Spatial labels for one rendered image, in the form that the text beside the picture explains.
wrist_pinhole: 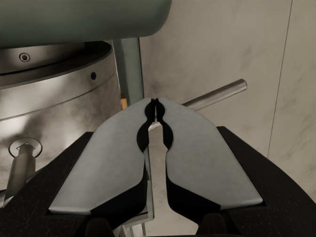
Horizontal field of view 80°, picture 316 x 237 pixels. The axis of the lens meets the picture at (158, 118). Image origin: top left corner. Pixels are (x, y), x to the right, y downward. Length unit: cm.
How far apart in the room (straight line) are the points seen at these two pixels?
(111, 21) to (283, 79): 223
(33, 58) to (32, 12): 10
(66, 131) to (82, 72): 8
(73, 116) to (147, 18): 15
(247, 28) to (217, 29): 27
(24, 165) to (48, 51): 15
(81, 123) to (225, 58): 162
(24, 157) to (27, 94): 7
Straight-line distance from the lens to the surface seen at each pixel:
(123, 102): 61
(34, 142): 28
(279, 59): 221
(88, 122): 29
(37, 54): 29
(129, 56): 94
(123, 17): 21
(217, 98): 19
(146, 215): 93
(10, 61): 29
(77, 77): 27
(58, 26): 21
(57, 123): 27
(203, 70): 173
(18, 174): 23
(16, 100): 25
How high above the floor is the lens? 145
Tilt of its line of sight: 55 degrees down
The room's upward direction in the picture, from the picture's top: 152 degrees clockwise
